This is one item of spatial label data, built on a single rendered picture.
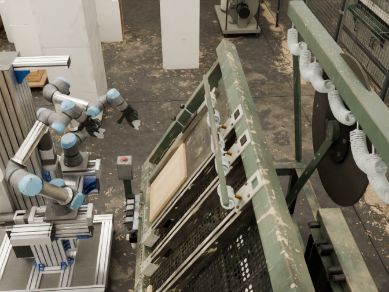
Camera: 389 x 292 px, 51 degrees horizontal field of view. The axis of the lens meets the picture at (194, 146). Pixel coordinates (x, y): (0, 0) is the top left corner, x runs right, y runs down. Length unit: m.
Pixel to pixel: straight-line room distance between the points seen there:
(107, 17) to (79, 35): 2.77
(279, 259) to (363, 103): 0.77
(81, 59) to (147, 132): 1.21
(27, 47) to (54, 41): 2.06
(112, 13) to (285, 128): 3.83
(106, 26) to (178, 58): 1.70
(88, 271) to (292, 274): 2.45
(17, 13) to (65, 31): 2.05
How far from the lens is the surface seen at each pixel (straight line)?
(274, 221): 1.61
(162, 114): 5.67
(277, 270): 1.52
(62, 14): 4.99
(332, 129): 2.25
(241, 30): 7.89
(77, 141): 3.26
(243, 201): 1.81
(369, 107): 1.86
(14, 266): 3.90
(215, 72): 3.03
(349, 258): 1.76
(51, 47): 5.17
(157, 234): 2.77
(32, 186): 2.46
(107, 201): 4.47
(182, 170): 2.79
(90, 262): 3.72
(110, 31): 7.86
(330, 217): 1.88
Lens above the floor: 3.12
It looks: 38 degrees down
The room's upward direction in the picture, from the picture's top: straight up
